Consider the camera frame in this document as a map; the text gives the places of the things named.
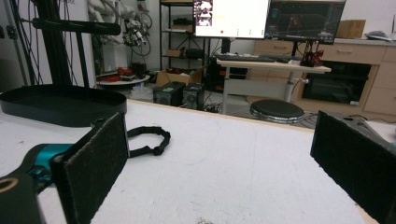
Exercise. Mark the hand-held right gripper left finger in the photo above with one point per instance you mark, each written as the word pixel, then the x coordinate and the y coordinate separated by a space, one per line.
pixel 93 168

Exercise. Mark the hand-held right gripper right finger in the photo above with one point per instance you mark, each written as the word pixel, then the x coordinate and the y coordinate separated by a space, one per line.
pixel 351 161

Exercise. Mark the black oval tray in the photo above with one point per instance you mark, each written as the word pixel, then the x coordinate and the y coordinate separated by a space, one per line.
pixel 62 105

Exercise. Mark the black oven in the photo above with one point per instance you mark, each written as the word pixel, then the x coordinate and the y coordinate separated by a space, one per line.
pixel 337 82

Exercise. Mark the wooden cabinet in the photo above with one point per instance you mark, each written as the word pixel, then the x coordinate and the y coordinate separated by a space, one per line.
pixel 381 77

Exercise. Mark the round black stool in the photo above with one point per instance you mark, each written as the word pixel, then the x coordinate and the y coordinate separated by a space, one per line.
pixel 276 110

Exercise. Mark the round white table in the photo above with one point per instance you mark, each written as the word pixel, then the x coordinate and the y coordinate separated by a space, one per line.
pixel 123 81

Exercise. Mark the black box with label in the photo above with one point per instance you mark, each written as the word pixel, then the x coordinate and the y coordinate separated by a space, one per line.
pixel 168 93

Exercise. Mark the red and black device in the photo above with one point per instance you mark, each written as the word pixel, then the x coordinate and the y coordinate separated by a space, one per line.
pixel 312 58

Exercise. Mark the open cardboard box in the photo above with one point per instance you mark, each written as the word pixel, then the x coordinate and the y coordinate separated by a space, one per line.
pixel 174 77

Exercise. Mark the black computer case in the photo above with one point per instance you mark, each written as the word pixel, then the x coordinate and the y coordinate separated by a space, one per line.
pixel 193 96

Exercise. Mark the black metal stand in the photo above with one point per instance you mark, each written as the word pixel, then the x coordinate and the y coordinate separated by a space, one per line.
pixel 56 49

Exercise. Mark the light wooden desk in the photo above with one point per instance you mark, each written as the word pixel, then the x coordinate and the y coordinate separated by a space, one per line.
pixel 267 66

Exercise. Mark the cardboard box on counter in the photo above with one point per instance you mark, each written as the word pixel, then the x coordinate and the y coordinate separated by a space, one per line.
pixel 351 29

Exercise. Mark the monitor with dark screen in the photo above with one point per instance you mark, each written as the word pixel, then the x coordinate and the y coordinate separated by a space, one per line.
pixel 305 21

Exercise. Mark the black keyboard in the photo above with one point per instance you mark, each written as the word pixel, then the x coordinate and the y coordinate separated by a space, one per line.
pixel 243 58

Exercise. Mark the black shelf rack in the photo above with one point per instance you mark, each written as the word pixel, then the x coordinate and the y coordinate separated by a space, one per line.
pixel 183 37

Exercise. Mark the monitor with white screen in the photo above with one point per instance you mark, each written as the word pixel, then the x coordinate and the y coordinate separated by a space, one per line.
pixel 236 18

